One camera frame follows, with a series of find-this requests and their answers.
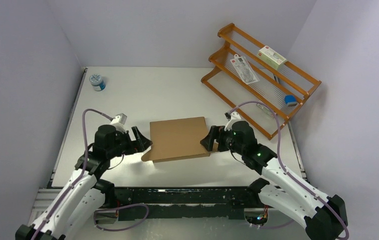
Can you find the brown cardboard box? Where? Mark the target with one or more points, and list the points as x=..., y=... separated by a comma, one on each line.
x=177, y=139

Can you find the white green product box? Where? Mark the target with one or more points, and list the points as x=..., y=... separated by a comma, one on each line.
x=271, y=57

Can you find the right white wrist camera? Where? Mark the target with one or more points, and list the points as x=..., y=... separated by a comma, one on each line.
x=232, y=117

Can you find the small blue white jar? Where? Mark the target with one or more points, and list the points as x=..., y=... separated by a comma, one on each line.
x=97, y=82

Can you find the clear plastic blister package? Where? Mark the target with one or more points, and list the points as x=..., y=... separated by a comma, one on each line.
x=244, y=69

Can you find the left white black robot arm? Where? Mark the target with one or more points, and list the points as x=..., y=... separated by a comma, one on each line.
x=85, y=191

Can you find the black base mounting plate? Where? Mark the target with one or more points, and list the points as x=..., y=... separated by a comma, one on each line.
x=182, y=202

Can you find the orange wooden rack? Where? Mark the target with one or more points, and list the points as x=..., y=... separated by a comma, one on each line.
x=271, y=89

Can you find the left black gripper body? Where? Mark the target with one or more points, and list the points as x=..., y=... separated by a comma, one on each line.
x=124, y=145

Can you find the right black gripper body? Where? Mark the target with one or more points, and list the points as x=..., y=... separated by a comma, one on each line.
x=226, y=140

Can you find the blue white eraser block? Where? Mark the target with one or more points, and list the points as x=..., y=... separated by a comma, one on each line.
x=290, y=101

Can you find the small silver packaged item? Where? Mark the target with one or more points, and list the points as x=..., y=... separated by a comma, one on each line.
x=266, y=110

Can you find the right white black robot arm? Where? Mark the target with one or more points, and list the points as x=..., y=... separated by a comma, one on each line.
x=323, y=217

